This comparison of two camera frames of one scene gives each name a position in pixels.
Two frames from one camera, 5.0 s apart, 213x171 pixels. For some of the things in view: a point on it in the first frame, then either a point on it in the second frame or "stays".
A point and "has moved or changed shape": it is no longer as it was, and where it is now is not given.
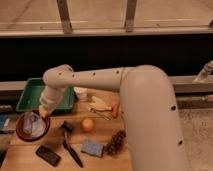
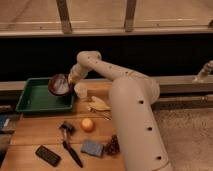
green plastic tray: x=31 y=95 stays
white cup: x=81 y=92 stays
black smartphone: x=49 y=156 stays
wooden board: x=92 y=138 stays
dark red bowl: x=31 y=126 has moved or changed shape
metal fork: x=107 y=117 stays
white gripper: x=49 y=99 -> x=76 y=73
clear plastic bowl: x=33 y=125 has moved or changed shape
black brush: x=67 y=128 stays
